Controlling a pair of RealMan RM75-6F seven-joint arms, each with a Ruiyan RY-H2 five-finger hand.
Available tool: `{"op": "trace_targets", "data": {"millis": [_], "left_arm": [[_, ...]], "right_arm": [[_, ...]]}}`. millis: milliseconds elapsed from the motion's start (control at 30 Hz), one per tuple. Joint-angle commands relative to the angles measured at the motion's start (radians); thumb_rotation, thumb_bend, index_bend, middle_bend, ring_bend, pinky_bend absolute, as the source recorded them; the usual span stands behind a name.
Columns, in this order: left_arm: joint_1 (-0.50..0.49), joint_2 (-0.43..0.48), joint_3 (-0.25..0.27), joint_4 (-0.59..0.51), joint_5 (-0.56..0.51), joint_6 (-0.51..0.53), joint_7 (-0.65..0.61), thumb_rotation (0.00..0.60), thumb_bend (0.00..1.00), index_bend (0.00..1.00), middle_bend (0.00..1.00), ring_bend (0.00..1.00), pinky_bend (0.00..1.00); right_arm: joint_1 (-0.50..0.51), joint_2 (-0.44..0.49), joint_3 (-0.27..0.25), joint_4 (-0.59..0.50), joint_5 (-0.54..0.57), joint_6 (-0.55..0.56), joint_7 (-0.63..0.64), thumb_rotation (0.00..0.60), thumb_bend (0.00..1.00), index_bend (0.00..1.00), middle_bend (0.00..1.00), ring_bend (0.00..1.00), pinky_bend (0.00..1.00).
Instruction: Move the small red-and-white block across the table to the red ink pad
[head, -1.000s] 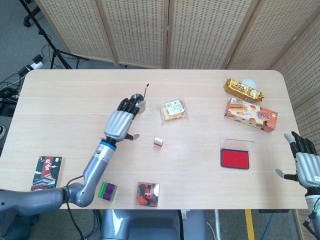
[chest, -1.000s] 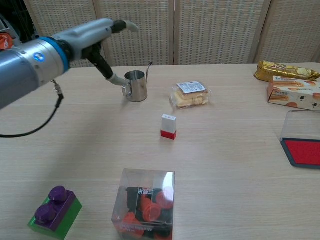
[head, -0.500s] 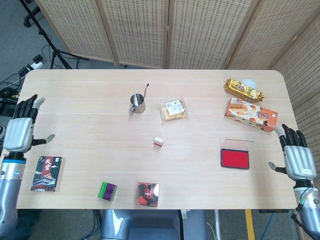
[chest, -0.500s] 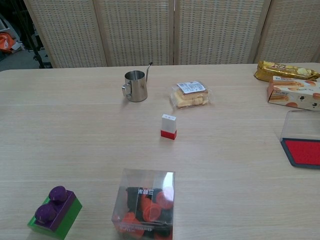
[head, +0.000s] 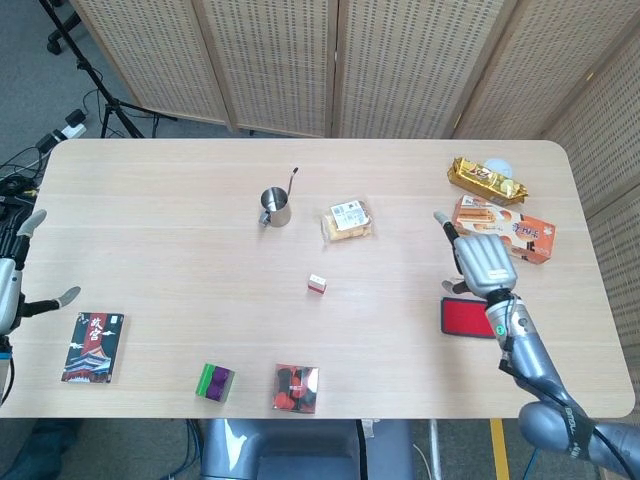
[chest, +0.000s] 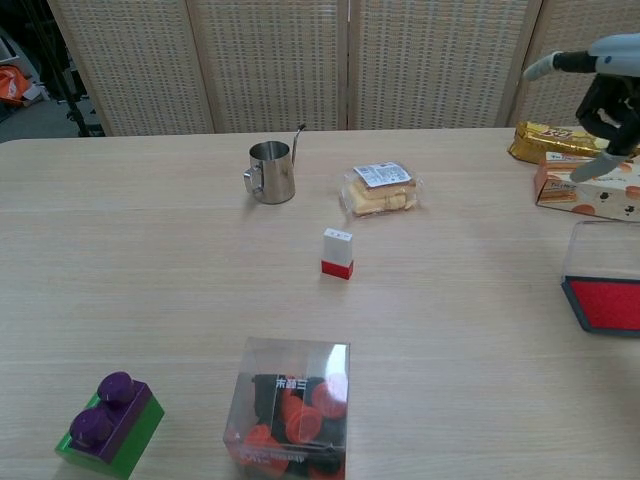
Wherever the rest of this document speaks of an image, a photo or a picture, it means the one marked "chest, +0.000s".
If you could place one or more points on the red ink pad clear lid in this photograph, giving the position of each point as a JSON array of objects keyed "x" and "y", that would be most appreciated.
[{"x": 607, "y": 302}]

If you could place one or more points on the green purple toy block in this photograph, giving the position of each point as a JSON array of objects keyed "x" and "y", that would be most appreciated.
[{"x": 112, "y": 425}]

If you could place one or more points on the clear-wrapped cracker packet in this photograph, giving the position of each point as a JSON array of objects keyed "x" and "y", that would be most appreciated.
[{"x": 380, "y": 197}]

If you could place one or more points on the small red white stamp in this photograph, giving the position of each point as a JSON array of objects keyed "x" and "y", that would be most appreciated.
[{"x": 337, "y": 252}]

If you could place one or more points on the black tripod stand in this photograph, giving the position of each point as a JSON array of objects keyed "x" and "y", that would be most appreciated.
[{"x": 75, "y": 107}]

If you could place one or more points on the orange bag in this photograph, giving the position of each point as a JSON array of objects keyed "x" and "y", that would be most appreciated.
[{"x": 11, "y": 85}]

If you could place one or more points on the stainless steel gooseneck pitcher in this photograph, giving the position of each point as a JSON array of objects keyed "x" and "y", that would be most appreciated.
[{"x": 272, "y": 175}]

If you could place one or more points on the clear box orange black pieces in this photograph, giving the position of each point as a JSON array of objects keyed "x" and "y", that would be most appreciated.
[{"x": 292, "y": 415}]

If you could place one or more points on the orange biscuit box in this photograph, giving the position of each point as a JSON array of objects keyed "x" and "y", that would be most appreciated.
[{"x": 595, "y": 197}]

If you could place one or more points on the wooden rattan folding screen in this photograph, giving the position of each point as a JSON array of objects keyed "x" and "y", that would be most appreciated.
[{"x": 280, "y": 65}]

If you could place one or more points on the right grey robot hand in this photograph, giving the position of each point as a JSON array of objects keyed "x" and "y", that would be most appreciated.
[{"x": 617, "y": 57}]

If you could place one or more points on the gold foil snack packet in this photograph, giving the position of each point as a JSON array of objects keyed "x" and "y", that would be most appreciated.
[{"x": 550, "y": 142}]

